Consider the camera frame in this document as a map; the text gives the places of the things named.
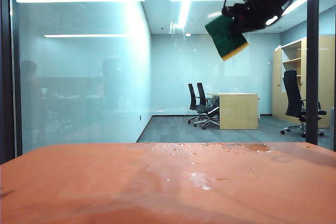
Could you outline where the tall black office chair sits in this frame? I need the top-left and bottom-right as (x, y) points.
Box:
(280, 69), (328, 138)

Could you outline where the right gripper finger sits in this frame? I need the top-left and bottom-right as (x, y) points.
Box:
(228, 17), (245, 36)

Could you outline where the green and yellow sponge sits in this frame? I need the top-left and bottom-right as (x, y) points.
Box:
(204, 15), (249, 62)

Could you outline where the light wooden desk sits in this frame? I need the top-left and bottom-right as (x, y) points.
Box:
(206, 92), (261, 130)

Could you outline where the light wooden cabinet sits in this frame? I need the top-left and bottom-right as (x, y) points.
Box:
(271, 34), (336, 129)

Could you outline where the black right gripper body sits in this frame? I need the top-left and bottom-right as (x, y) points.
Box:
(222, 0), (285, 34)

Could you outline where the dark vertical frame post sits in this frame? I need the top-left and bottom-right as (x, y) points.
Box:
(305, 0), (321, 146)

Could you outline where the orange table cover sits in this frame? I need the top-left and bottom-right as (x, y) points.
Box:
(0, 142), (336, 224)

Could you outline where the dark window frame edge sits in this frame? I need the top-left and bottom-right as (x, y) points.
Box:
(0, 0), (24, 165)

